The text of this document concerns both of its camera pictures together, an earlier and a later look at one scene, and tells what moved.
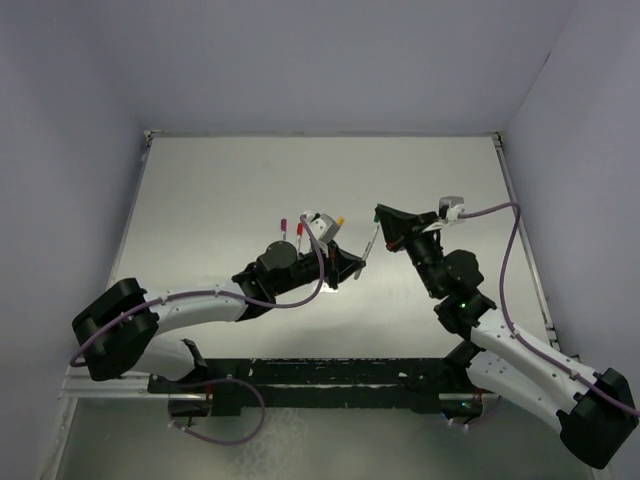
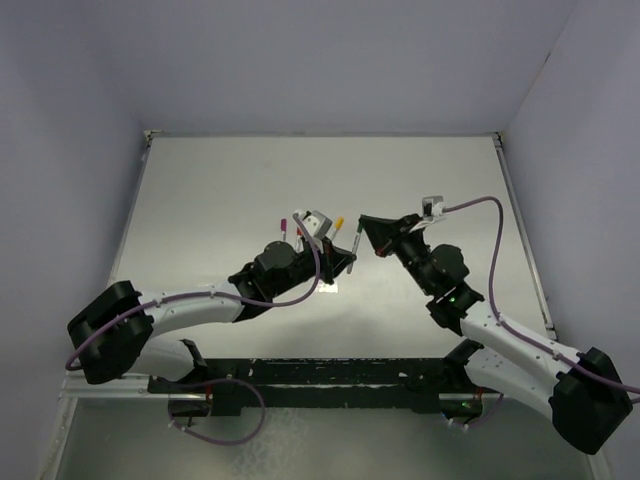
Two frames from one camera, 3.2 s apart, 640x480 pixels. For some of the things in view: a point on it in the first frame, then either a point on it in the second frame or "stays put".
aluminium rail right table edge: x=528 y=244 stays put
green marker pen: x=368 y=249 -> x=354 y=251
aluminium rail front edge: x=81 y=385 stays put
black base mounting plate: x=248 y=386 stays put
